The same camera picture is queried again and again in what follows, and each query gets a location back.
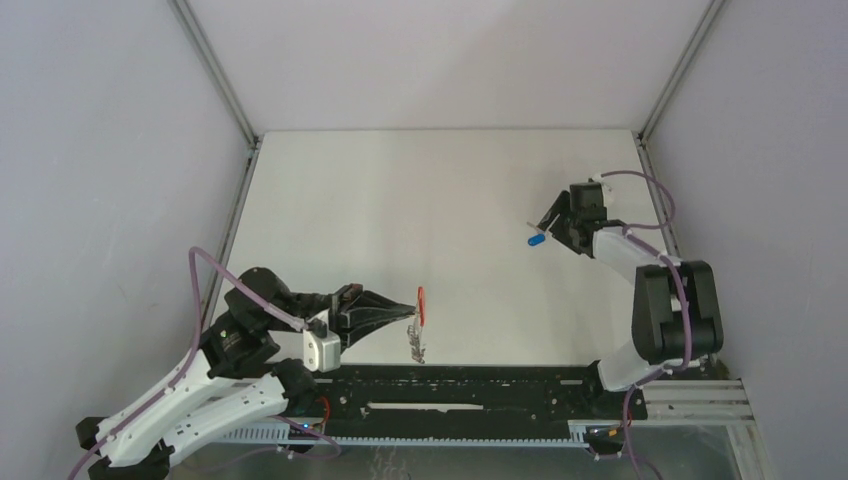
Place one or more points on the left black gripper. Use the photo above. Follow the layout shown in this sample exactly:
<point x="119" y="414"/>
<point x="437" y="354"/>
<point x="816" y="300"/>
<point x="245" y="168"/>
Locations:
<point x="375" y="311"/>

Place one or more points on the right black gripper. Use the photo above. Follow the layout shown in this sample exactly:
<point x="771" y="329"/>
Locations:
<point x="561" y="204"/>

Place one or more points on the blue tag key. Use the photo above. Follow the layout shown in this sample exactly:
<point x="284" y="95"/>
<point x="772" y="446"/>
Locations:
<point x="538" y="237"/>

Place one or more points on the red grey keyring holder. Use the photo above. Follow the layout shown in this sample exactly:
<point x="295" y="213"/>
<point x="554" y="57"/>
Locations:
<point x="415" y="329"/>

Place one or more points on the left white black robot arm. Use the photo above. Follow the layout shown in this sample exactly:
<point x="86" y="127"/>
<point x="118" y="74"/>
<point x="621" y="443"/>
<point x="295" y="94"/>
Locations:
<point x="258" y="359"/>

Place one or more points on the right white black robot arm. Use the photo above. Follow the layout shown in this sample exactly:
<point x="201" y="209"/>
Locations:
<point x="676" y="317"/>

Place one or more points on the left circuit board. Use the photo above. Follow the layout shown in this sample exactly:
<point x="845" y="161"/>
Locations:
<point x="302" y="432"/>

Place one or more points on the circuit board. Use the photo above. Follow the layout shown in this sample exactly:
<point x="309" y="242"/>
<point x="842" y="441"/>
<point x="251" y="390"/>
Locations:
<point x="302" y="432"/>
<point x="604" y="435"/>

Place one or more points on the right circuit board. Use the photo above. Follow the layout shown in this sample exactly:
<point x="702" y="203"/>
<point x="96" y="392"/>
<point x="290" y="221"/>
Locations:
<point x="604" y="435"/>

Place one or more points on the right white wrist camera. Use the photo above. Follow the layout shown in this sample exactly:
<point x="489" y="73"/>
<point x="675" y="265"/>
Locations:
<point x="607" y="189"/>

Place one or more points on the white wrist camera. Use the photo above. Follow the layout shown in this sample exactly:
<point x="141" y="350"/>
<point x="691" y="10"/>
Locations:
<point x="607" y="189"/>
<point x="322" y="348"/>

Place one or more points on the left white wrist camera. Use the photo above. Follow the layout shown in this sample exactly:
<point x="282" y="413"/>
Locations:
<point x="322" y="348"/>

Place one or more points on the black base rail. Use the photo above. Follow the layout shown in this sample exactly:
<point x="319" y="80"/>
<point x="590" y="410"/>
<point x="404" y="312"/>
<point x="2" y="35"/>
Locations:
<point x="467" y="403"/>

